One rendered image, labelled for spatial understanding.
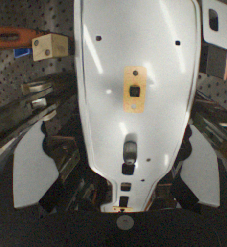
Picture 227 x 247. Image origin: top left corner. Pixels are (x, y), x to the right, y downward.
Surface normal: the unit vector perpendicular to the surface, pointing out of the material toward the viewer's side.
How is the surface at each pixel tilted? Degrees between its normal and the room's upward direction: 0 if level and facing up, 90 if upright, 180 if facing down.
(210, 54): 0
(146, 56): 0
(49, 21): 0
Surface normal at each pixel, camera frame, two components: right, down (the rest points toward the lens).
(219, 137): -1.00, 0.05
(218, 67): -0.12, 0.50
